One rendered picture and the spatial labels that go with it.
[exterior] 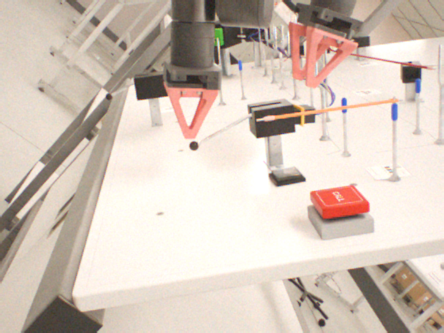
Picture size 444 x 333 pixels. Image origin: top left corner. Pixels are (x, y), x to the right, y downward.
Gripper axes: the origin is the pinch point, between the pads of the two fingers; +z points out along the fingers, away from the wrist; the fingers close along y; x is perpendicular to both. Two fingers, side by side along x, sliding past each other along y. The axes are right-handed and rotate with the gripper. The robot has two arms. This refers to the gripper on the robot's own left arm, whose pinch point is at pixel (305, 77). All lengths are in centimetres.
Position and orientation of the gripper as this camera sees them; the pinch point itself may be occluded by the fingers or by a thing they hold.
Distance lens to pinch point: 75.8
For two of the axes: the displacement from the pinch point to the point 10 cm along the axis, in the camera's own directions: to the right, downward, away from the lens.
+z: -3.1, 9.1, 2.8
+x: -9.3, -2.3, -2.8
